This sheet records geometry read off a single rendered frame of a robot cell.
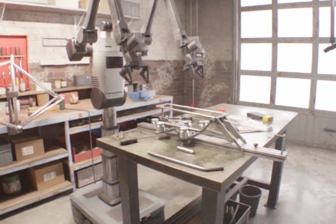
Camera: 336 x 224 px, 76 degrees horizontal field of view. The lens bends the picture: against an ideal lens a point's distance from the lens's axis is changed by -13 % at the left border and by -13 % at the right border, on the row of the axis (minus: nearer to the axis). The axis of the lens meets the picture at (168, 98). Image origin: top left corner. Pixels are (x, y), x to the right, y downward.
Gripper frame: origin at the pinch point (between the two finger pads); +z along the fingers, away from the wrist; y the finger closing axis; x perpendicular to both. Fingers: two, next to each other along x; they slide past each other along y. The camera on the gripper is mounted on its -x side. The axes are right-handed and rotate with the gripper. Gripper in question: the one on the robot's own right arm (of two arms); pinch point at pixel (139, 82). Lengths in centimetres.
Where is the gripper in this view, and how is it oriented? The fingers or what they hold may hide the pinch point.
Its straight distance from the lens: 110.8
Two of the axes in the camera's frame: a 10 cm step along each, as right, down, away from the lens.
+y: 6.8, -1.1, 7.3
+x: -6.4, 4.1, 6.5
